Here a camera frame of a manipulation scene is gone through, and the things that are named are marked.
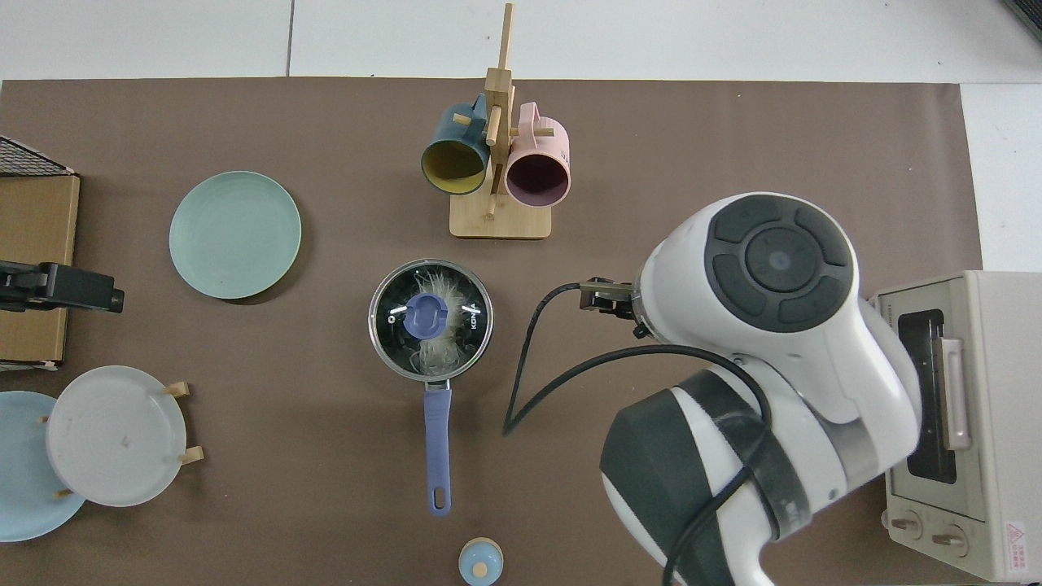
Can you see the white vermicelli bundle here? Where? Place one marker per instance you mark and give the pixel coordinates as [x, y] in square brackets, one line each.
[444, 285]

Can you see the glass lid with blue knob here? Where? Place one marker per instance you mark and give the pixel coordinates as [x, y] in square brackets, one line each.
[425, 316]

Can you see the wooden plate rack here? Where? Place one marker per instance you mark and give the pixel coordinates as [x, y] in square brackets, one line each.
[177, 389]

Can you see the grey plate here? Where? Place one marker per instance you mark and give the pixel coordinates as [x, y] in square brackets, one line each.
[114, 439]

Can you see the green plate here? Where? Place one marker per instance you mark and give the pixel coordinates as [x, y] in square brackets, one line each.
[236, 236]

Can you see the light blue plate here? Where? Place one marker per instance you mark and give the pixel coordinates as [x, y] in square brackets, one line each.
[20, 488]

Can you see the wooden cup stand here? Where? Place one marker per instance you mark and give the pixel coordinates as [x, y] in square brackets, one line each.
[501, 224]

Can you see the pink cup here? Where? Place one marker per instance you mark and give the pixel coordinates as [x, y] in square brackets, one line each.
[555, 146]

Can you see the dark teal cup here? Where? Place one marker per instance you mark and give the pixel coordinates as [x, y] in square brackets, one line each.
[446, 137]

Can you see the brown table cloth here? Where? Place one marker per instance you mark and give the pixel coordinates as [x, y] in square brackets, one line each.
[326, 448]

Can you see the small blue round thing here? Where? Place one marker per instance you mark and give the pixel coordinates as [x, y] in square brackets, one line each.
[470, 557]

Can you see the pale toaster oven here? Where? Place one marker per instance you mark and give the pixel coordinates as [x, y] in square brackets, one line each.
[1009, 366]

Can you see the black ribbed object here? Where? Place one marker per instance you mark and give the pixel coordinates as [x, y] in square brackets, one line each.
[1030, 12]

